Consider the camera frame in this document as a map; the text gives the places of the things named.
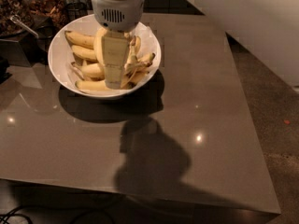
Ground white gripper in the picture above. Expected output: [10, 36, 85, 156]
[91, 0, 144, 90]

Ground large curved top banana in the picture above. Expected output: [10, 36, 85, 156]
[93, 28, 146, 73]

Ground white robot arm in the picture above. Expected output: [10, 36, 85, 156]
[92, 0, 299, 91]

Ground banana at bowl back left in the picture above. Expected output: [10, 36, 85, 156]
[64, 31, 94, 49]

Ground right side small banana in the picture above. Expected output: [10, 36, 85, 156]
[131, 53, 155, 85]

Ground middle left lower banana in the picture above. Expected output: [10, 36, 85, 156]
[71, 62, 105, 79]

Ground front bottom banana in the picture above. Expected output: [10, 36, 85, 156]
[75, 77, 133, 91]

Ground white bowl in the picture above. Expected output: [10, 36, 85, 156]
[48, 15, 161, 100]

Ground dark mesh cup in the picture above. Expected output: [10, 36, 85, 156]
[65, 2, 87, 21]

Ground metal scoop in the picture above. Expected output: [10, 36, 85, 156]
[10, 15, 39, 38]

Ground glass jar with snacks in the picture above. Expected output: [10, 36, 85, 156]
[0, 0, 34, 37]

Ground black cables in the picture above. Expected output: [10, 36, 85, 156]
[0, 199, 120, 224]

